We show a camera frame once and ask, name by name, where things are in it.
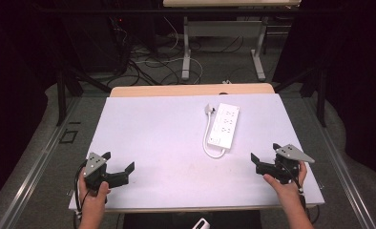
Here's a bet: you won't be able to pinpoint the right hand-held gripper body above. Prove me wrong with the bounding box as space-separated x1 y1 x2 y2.
273 144 316 185

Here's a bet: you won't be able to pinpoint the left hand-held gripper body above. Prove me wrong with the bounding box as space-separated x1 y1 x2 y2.
82 152 114 192

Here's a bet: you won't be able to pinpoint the person's right hand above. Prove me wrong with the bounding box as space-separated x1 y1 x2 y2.
262 160 308 198

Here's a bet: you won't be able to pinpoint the person's left hand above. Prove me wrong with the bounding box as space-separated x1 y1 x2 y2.
77 177 112 208

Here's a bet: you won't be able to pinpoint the white table cover sheet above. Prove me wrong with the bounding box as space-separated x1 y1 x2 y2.
68 93 325 212

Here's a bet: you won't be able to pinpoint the white power strip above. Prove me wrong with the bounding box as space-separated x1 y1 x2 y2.
206 102 241 151

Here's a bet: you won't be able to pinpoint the person's dark clothing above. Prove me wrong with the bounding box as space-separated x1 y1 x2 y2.
122 210 263 229

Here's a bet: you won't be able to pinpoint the black metal stand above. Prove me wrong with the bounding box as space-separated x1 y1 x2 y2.
272 66 327 128
55 67 113 127

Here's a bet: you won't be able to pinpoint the small white object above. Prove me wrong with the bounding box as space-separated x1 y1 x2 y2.
192 217 212 229

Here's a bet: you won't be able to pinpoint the black computer cabinet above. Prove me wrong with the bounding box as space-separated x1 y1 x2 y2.
61 13 132 74

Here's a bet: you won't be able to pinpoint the desk with grey metal legs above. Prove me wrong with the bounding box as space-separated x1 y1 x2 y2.
162 0 303 82

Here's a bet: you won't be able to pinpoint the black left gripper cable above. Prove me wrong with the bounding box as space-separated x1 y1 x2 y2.
73 160 89 222

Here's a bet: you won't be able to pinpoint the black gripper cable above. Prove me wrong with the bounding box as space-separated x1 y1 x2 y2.
280 161 308 220
73 160 89 222

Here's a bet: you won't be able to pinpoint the black floor socket frame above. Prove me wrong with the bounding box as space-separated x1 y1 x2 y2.
58 129 79 145

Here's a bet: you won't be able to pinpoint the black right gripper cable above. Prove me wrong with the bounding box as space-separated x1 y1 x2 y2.
280 161 308 220

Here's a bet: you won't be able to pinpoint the aluminium floor rail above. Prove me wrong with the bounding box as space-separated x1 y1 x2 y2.
0 96 82 229
299 96 376 229

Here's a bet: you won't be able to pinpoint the white power strip cable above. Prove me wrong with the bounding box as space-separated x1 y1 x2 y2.
202 111 227 159

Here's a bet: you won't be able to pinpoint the black floor cables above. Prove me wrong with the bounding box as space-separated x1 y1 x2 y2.
108 17 251 88

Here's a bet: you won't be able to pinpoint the white floor cable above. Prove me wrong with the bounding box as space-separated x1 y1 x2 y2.
135 16 204 85

